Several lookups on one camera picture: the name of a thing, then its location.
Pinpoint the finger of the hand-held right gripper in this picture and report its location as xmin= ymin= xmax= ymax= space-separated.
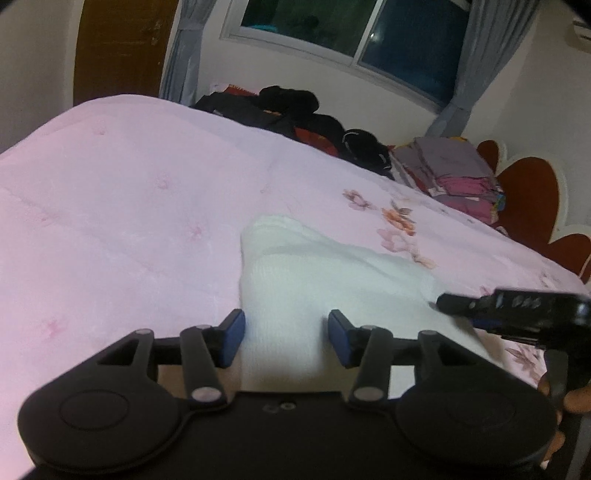
xmin=436 ymin=289 xmax=498 ymax=320
xmin=470 ymin=316 xmax=546 ymax=348

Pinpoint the grey curtain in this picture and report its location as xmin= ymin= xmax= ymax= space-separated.
xmin=424 ymin=0 xmax=541 ymax=140
xmin=159 ymin=0 xmax=206 ymax=107

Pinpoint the brown wooden door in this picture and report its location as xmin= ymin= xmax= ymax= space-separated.
xmin=73 ymin=0 xmax=181 ymax=105

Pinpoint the white towel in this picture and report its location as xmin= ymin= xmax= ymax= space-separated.
xmin=239 ymin=213 xmax=491 ymax=394

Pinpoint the pink floral blanket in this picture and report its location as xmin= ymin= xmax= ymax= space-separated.
xmin=0 ymin=94 xmax=591 ymax=474

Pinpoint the white air conditioner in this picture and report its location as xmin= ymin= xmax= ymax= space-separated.
xmin=566 ymin=17 xmax=591 ymax=48

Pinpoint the window with white frame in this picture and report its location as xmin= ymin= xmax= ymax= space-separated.
xmin=220 ymin=0 xmax=472 ymax=112

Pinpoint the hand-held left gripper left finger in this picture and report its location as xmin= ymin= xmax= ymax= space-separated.
xmin=90 ymin=308 xmax=246 ymax=411

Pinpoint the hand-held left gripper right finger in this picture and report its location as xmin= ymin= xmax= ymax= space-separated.
xmin=327 ymin=309 xmax=483 ymax=412

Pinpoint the pile of dark clothes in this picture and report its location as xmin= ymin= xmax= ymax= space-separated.
xmin=191 ymin=85 xmax=396 ymax=181

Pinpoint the person's right hand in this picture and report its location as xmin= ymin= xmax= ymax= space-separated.
xmin=537 ymin=373 xmax=588 ymax=468

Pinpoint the red and white headboard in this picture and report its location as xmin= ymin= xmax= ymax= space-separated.
xmin=475 ymin=140 xmax=591 ymax=283

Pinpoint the stack of folded clothes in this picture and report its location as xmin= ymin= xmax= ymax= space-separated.
xmin=392 ymin=136 xmax=507 ymax=226

